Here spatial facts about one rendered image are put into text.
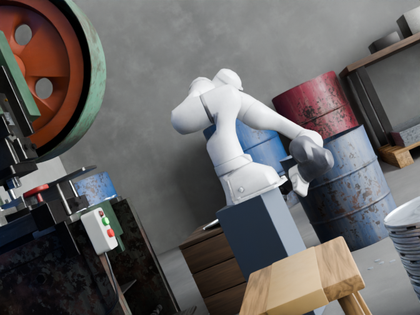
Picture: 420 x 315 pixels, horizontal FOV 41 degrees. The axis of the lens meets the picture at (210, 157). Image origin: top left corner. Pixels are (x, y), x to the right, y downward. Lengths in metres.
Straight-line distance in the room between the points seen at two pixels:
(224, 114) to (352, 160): 0.79
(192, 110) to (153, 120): 3.50
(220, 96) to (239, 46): 3.43
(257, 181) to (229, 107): 0.26
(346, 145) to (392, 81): 2.89
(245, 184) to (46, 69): 1.09
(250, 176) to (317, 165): 0.42
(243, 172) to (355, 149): 0.77
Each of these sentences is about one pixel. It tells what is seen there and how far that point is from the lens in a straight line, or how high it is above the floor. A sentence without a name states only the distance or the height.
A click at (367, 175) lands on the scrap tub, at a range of 2.52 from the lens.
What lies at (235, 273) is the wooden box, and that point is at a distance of 2.33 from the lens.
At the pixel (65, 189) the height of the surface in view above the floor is 0.74.
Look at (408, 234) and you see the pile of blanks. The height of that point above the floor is 0.26.
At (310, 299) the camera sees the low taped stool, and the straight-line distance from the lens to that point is 1.04.
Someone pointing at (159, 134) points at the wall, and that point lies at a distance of 5.36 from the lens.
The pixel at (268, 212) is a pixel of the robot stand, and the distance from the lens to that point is 1.82.
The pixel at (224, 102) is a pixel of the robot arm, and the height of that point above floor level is 0.77.
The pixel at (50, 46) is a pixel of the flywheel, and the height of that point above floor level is 1.34.
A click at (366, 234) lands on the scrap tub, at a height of 0.05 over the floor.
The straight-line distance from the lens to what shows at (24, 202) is 2.08.
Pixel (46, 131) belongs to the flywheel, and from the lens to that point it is 2.47.
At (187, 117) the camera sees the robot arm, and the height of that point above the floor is 0.78.
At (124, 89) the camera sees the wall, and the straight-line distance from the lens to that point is 5.46.
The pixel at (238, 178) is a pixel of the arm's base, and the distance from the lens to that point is 1.86.
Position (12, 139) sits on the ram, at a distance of 2.11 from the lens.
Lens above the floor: 0.62
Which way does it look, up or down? level
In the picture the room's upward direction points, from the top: 25 degrees counter-clockwise
